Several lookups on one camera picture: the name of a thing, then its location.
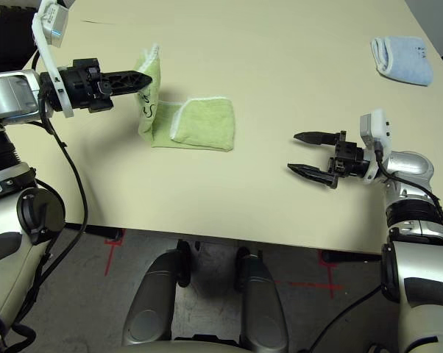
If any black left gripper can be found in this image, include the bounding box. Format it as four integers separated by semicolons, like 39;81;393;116
59;57;155;114

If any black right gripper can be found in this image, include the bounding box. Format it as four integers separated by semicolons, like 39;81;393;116
286;130;366;189

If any green towel white trim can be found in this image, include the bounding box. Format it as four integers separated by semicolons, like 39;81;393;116
134;43;237;152

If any folded light blue towel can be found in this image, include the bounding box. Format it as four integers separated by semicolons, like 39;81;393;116
370;35;435;88

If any red floor tape mark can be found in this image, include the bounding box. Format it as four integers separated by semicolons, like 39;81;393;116
274;249;344;299
103;229;126;276

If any black foam floor mat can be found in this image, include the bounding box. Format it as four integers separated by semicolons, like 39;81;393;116
0;5;42;74

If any grey robot right leg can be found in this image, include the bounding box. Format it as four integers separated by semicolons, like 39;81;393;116
235;246;291;353

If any grey robot leg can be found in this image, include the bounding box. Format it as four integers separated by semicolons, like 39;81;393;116
235;246;291;353
121;240;191;346

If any grey robot left leg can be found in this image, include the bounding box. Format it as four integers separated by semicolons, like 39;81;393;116
121;240;191;346

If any grey robot pelvis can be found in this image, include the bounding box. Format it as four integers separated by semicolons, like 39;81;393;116
125;336;252;353

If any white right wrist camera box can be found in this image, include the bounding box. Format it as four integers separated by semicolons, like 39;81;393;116
359;107;394;184

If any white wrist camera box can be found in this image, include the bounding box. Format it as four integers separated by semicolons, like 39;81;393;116
32;0;75;118
359;107;394;184

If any black right camera cable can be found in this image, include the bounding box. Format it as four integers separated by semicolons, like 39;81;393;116
305;145;443;353

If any black camera cable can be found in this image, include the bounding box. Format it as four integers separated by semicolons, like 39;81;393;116
305;145;443;353
7;93;89;353

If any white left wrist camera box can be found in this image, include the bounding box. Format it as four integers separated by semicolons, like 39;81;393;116
32;0;75;118

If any black left camera cable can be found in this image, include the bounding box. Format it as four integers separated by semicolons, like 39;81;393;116
7;93;89;353

